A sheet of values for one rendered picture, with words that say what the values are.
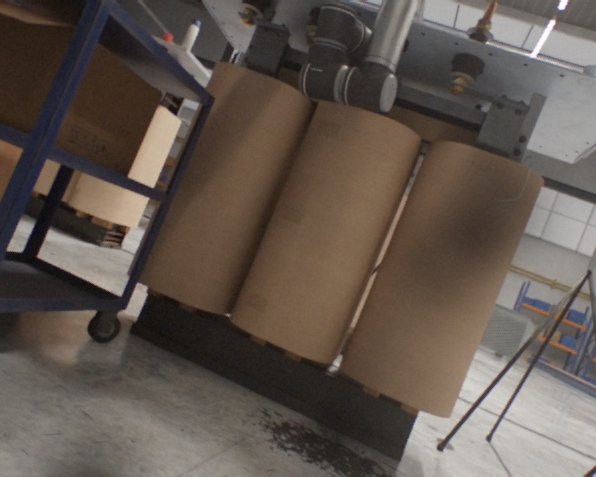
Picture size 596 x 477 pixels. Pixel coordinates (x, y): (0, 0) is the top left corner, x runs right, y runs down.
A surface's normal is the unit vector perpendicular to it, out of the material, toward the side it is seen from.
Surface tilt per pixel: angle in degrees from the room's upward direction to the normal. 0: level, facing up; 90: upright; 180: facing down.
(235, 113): 90
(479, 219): 90
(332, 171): 90
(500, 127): 90
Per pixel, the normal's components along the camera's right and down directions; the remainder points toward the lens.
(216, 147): -0.16, -0.11
